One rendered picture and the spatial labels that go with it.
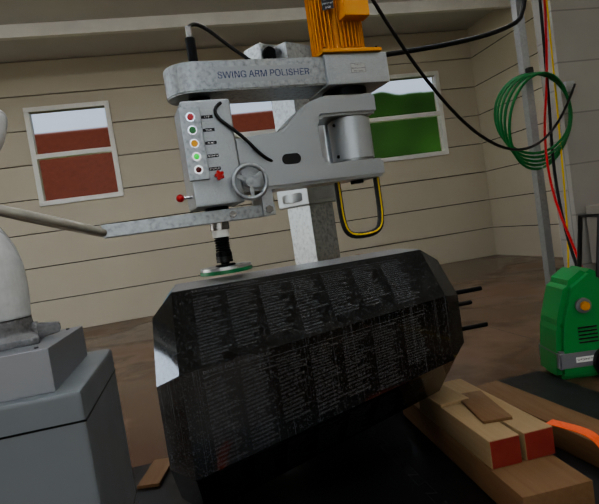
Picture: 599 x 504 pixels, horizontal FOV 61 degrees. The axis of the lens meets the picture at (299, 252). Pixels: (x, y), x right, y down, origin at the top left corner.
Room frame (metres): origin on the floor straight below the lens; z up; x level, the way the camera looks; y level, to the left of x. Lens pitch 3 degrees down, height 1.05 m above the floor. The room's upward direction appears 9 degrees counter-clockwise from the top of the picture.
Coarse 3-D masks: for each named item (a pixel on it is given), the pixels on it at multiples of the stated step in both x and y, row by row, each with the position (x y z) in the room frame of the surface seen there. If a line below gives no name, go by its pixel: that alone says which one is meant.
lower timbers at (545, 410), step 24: (504, 384) 2.48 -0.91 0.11; (408, 408) 2.44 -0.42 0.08; (528, 408) 2.16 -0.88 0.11; (552, 408) 2.13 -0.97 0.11; (432, 432) 2.17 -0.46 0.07; (456, 456) 1.95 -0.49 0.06; (552, 456) 1.71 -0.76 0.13; (576, 456) 1.88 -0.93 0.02; (480, 480) 1.76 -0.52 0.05; (504, 480) 1.60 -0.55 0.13; (528, 480) 1.58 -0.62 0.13; (552, 480) 1.56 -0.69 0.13; (576, 480) 1.54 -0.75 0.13
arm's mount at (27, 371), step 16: (48, 336) 1.16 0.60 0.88; (64, 336) 1.11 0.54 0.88; (80, 336) 1.24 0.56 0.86; (0, 352) 1.02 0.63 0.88; (16, 352) 0.98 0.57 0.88; (32, 352) 0.96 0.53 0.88; (48, 352) 0.97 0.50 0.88; (64, 352) 1.08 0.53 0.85; (80, 352) 1.21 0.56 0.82; (0, 368) 0.95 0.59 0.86; (16, 368) 0.96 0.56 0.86; (32, 368) 0.96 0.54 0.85; (48, 368) 0.97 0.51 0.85; (64, 368) 1.05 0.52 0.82; (0, 384) 0.95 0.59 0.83; (16, 384) 0.95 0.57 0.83; (32, 384) 0.96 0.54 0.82; (48, 384) 0.97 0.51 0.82; (0, 400) 0.95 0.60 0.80
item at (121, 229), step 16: (240, 208) 2.10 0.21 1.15; (256, 208) 2.12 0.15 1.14; (272, 208) 2.11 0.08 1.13; (112, 224) 1.94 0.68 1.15; (128, 224) 1.95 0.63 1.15; (144, 224) 1.97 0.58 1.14; (160, 224) 1.99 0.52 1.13; (176, 224) 2.01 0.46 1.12; (192, 224) 2.03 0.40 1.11; (208, 224) 2.17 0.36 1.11
